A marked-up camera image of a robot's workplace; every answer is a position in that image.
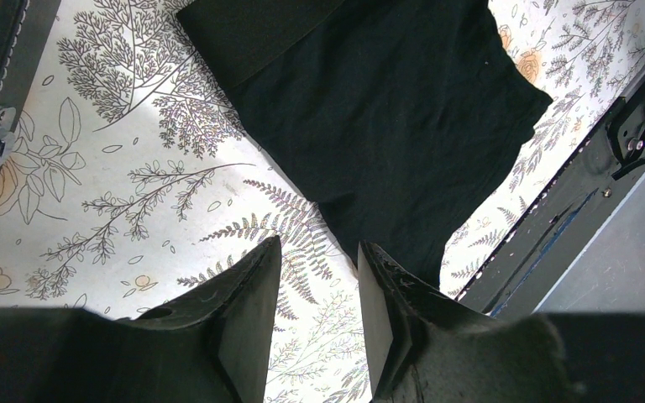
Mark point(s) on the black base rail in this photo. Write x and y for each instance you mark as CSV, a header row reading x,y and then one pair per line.
x,y
550,235

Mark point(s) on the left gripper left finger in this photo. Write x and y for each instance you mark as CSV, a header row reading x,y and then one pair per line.
x,y
212,344

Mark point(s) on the aluminium frame rails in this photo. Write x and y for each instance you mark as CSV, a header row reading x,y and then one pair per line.
x,y
609,274

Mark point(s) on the black underwear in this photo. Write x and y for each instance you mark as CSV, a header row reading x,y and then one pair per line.
x,y
398,119

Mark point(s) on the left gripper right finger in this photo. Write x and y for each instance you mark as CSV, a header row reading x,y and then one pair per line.
x,y
400,312

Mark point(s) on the floral tablecloth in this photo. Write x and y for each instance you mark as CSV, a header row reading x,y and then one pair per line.
x,y
131,181

